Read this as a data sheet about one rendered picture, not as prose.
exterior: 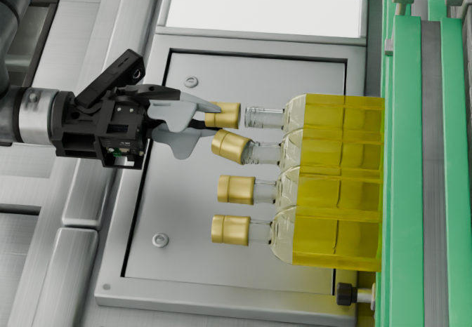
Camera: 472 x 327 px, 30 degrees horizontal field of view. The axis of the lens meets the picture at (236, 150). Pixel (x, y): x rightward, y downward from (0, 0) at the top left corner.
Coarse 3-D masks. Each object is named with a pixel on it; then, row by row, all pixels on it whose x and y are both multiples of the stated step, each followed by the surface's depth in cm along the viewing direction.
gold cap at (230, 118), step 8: (216, 104) 115; (224, 104) 115; (232, 104) 115; (240, 104) 116; (224, 112) 114; (232, 112) 114; (240, 112) 117; (208, 120) 114; (216, 120) 114; (224, 120) 114; (232, 120) 114
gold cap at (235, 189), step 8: (224, 176) 108; (232, 176) 108; (240, 176) 108; (224, 184) 107; (232, 184) 107; (240, 184) 107; (248, 184) 106; (224, 192) 107; (232, 192) 106; (240, 192) 106; (248, 192) 106; (224, 200) 107; (232, 200) 107; (240, 200) 107; (248, 200) 107
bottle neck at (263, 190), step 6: (258, 180) 107; (264, 180) 108; (258, 186) 107; (264, 186) 107; (270, 186) 107; (258, 192) 106; (264, 192) 106; (270, 192) 106; (258, 198) 107; (264, 198) 107; (270, 198) 106
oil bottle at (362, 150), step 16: (304, 128) 110; (320, 128) 110; (288, 144) 109; (304, 144) 108; (320, 144) 108; (336, 144) 108; (352, 144) 108; (368, 144) 108; (288, 160) 108; (304, 160) 107; (320, 160) 107; (336, 160) 107; (352, 160) 107; (368, 160) 107
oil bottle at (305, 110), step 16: (304, 96) 113; (320, 96) 113; (336, 96) 113; (352, 96) 113; (288, 112) 112; (304, 112) 112; (320, 112) 112; (336, 112) 111; (352, 112) 111; (368, 112) 111; (384, 112) 111; (288, 128) 112; (336, 128) 111; (352, 128) 110; (368, 128) 110
